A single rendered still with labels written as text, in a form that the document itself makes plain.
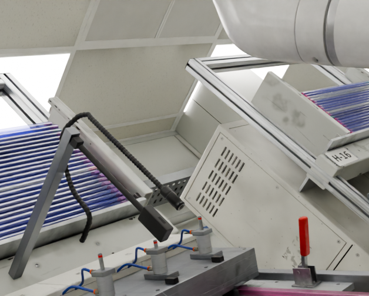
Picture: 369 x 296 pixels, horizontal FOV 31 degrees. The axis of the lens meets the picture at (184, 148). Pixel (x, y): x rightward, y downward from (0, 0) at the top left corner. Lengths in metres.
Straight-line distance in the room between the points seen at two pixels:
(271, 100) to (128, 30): 1.72
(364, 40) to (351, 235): 1.28
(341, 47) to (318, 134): 1.31
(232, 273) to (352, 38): 0.48
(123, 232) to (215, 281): 0.27
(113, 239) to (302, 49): 0.59
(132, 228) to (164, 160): 3.11
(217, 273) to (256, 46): 0.39
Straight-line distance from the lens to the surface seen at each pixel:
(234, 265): 1.05
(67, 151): 0.90
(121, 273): 1.06
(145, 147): 4.37
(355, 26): 0.71
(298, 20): 0.73
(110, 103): 3.97
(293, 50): 0.75
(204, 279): 1.00
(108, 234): 1.20
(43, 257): 1.11
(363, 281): 1.04
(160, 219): 0.81
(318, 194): 2.02
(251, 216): 2.08
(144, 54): 3.90
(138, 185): 1.28
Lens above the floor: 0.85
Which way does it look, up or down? 25 degrees up
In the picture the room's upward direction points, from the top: 47 degrees counter-clockwise
